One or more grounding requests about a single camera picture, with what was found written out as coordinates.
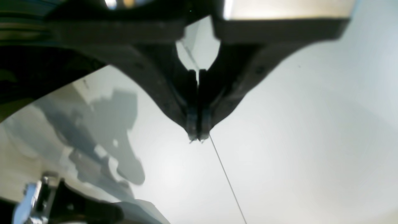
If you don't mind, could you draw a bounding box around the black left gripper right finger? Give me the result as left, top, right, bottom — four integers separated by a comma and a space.
198, 0, 352, 140

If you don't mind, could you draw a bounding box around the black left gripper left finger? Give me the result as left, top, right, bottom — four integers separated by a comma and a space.
1, 0, 199, 140

